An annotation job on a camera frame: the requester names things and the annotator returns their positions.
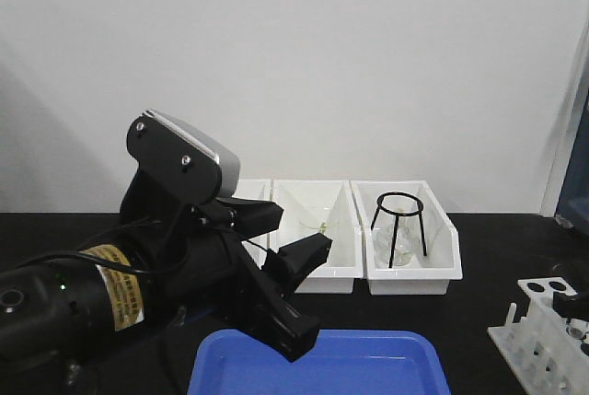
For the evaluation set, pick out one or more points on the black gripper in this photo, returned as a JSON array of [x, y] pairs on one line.
[[201, 264]]

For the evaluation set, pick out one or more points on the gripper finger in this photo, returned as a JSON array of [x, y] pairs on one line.
[[571, 307]]

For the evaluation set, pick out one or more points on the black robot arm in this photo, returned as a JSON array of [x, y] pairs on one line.
[[80, 304]]

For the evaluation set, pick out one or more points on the white test tube rack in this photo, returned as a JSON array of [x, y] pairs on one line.
[[547, 353]]

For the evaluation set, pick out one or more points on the glass beaker in middle bin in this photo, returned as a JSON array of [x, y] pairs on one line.
[[312, 218]]

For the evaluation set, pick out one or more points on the left white storage bin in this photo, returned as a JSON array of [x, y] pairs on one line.
[[255, 190]]

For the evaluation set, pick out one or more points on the white storage bin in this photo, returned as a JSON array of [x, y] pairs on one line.
[[428, 275], [345, 262], [255, 190]]

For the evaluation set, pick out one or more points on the middle white storage bin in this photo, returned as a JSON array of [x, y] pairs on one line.
[[345, 262]]

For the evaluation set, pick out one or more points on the blue plastic tray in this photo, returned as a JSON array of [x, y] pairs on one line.
[[341, 362]]

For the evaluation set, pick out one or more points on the glass flask in right bin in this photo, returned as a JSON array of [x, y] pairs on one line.
[[391, 253]]

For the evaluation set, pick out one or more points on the right white storage bin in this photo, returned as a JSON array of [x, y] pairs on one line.
[[428, 275]]

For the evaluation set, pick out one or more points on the black metal tripod stand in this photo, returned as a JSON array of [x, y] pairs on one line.
[[401, 208]]

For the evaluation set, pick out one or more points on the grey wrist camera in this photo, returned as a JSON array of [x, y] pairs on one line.
[[186, 162]]

